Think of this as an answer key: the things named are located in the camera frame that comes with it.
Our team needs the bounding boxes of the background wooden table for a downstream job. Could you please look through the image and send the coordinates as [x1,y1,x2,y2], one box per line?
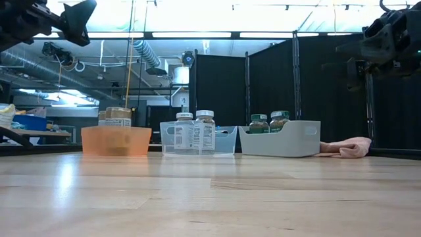
[0,126,72,147]

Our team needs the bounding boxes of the yellow hanging cable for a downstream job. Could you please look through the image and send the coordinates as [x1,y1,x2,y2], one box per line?
[124,38,135,109]

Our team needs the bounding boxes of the thin black frame post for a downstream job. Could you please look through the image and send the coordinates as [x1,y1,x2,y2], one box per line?
[245,51,250,127]

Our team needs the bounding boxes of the white-lid spice jar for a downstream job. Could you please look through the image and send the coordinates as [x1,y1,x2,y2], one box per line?
[174,112,195,155]
[193,109,216,155]

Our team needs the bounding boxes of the white cylinder tank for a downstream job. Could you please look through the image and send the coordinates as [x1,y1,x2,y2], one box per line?
[172,65,191,85]

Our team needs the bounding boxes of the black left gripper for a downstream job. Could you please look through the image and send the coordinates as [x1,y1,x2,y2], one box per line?
[0,0,98,47]

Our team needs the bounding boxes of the black hanging cable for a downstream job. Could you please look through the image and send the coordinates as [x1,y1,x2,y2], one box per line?
[136,0,148,109]

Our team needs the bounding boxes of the black room post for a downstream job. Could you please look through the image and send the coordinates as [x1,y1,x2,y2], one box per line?
[189,49,198,116]

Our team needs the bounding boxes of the pink cloth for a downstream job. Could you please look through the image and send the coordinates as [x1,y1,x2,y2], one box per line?
[312,136,372,159]

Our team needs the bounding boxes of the black curtain panel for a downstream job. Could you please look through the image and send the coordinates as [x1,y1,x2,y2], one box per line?
[299,34,365,143]
[196,54,247,128]
[249,41,295,128]
[371,65,421,151]

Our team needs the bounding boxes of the clear plastic bin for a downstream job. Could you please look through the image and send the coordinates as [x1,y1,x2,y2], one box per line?
[160,120,238,156]

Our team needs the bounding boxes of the black hanging lamp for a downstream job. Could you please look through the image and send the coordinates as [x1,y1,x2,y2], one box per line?
[145,67,168,76]

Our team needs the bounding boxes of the white plastic bin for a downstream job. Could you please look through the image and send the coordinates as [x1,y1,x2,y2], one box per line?
[238,120,322,158]

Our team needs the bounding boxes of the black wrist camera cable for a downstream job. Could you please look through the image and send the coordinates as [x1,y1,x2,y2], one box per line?
[379,0,396,13]

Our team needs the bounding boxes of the slotted metal frame post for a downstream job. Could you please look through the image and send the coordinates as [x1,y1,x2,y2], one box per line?
[363,70,376,149]
[291,31,302,121]

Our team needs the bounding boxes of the orange translucent plastic bin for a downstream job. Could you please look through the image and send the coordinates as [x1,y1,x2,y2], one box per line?
[81,125,153,157]

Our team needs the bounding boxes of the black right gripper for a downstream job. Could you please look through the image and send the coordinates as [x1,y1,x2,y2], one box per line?
[322,5,421,92]

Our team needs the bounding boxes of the yellow and white bag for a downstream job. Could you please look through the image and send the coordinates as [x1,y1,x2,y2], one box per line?
[0,103,16,129]

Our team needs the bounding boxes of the grey corrugated duct hose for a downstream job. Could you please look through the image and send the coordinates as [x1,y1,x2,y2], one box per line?
[133,39,162,68]

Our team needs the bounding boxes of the black ceiling-hung device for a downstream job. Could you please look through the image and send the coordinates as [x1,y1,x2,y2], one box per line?
[41,41,75,66]

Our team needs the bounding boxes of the blue storage bin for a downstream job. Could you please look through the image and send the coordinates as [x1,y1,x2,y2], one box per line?
[12,114,47,132]

